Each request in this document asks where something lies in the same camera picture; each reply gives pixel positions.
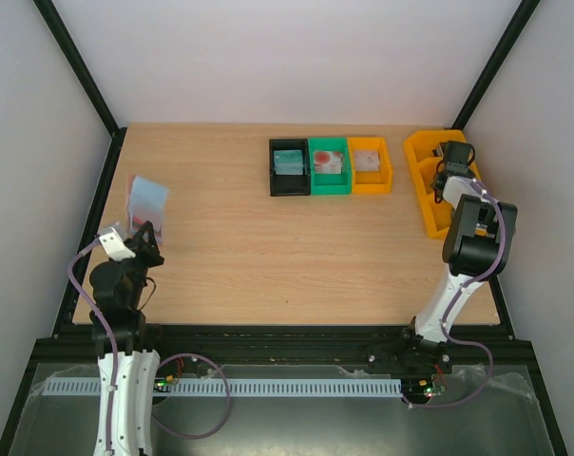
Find black card stack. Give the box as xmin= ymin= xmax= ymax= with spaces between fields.
xmin=433 ymin=142 xmax=446 ymax=157

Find small yellow storage bin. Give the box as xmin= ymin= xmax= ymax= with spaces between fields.
xmin=347 ymin=137 xmax=393 ymax=194

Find right black frame post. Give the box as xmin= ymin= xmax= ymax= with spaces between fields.
xmin=450 ymin=0 xmax=541 ymax=130

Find left black frame post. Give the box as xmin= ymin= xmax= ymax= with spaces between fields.
xmin=32 ymin=0 xmax=122 ymax=139

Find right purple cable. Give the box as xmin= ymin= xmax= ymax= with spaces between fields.
xmin=400 ymin=178 xmax=509 ymax=410

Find red white card holders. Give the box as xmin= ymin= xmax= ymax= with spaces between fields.
xmin=313 ymin=150 xmax=343 ymax=175

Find black frame post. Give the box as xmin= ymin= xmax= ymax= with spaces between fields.
xmin=32 ymin=0 xmax=122 ymax=139
xmin=450 ymin=0 xmax=541 ymax=130

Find yellow bin with blue cards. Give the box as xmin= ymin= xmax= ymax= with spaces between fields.
xmin=417 ymin=190 xmax=454 ymax=240

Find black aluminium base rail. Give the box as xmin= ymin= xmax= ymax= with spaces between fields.
xmin=110 ymin=324 xmax=454 ymax=376

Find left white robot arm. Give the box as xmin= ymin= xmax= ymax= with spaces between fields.
xmin=89 ymin=221 xmax=164 ymax=455

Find teal card holders stack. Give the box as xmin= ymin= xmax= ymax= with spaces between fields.
xmin=273 ymin=149 xmax=305 ymax=176

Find black storage bin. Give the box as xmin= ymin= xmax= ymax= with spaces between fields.
xmin=269 ymin=138 xmax=311 ymax=197

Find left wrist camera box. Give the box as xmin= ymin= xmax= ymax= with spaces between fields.
xmin=98 ymin=222 xmax=136 ymax=262

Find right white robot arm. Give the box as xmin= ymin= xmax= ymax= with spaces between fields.
xmin=395 ymin=141 xmax=518 ymax=372

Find yellow bin with red cards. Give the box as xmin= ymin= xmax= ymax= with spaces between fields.
xmin=410 ymin=157 xmax=482 ymax=196

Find yellow bin with black cards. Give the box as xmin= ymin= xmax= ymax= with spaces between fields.
xmin=403 ymin=129 xmax=467 ymax=166

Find clear card holders stack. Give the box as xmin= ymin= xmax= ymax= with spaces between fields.
xmin=354 ymin=149 xmax=380 ymax=172

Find green storage bin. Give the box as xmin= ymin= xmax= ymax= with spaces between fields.
xmin=308 ymin=137 xmax=352 ymax=195

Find white slotted cable duct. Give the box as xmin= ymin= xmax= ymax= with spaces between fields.
xmin=44 ymin=377 xmax=403 ymax=398

